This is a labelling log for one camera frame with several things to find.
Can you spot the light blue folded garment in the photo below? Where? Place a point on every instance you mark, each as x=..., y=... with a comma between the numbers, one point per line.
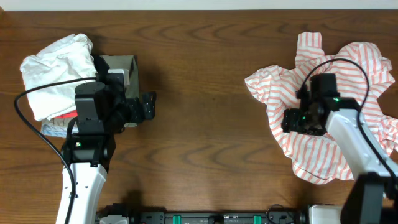
x=54, y=130

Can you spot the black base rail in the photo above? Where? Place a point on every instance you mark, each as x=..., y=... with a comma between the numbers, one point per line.
x=118, y=213

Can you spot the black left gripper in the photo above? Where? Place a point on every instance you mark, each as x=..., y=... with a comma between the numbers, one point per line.
x=147, y=107

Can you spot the olive green folded garment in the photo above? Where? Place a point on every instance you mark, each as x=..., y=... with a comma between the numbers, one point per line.
x=114, y=61

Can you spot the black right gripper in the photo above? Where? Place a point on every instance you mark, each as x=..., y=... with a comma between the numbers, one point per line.
x=290, y=122

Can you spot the red white striped shirt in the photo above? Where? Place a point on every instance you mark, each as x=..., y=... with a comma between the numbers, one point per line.
x=361, y=72

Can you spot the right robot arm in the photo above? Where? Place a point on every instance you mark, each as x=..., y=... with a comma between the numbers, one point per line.
x=323, y=110

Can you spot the white crumpled garment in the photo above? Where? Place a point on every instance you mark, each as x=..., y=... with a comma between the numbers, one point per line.
x=66, y=59

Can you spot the navy and red folded garment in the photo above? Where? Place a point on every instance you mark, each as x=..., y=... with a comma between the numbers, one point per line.
x=102, y=68

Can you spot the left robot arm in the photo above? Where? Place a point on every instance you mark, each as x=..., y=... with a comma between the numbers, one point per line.
x=103, y=110

